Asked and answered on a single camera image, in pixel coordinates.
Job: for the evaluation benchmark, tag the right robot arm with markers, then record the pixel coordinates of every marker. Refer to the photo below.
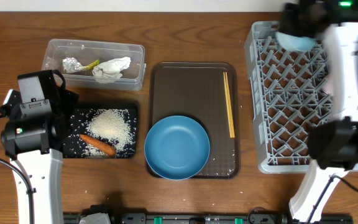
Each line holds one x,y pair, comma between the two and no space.
333,147

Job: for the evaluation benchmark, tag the clear plastic bin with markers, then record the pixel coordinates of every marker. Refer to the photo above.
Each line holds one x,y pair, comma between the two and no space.
87,52

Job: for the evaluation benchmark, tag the dark blue plate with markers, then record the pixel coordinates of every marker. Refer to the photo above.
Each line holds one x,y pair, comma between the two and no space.
177,148

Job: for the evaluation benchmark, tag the light blue bowl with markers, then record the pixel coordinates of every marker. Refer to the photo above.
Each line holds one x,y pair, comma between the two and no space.
293,43

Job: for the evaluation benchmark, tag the white pink cup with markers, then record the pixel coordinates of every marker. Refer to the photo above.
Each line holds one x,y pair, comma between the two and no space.
328,88

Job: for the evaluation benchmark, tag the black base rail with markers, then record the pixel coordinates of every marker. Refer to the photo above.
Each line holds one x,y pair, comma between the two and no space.
103,214

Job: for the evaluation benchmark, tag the white rice pile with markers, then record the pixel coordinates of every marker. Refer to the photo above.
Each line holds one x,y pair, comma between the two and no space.
109,126

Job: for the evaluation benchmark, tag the white tissue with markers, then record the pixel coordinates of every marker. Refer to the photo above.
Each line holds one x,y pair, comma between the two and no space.
110,71

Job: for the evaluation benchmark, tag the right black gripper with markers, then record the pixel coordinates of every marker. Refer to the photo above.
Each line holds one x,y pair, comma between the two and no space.
289,21

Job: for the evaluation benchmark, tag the orange carrot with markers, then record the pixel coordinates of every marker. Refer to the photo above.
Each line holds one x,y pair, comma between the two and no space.
105,148

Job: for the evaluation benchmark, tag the grey dishwasher rack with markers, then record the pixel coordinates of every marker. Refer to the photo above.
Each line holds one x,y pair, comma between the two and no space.
288,99

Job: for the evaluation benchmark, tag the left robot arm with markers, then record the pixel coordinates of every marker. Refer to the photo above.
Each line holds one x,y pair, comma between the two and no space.
38,183

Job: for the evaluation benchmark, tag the green foil snack wrapper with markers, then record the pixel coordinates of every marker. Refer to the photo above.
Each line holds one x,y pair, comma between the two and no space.
72,65

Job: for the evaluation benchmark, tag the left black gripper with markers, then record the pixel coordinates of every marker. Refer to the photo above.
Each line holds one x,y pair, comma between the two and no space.
68,101

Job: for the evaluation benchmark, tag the brown serving tray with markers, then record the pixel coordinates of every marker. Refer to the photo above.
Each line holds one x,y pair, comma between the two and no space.
207,93

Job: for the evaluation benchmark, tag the black waste tray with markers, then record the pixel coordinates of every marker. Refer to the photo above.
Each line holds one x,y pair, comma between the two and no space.
132,109

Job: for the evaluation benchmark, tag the wooden chopstick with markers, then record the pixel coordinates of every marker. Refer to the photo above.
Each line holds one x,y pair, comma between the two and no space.
228,105

